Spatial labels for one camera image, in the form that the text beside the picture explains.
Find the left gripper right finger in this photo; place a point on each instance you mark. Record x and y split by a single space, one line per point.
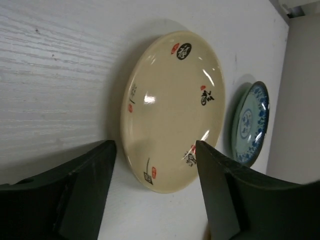
244 204

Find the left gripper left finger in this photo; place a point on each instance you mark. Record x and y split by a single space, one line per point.
64 203

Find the blue white porcelain plate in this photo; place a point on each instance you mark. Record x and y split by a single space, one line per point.
250 124

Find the cream plate with calligraphy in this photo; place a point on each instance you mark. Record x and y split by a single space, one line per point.
174 97

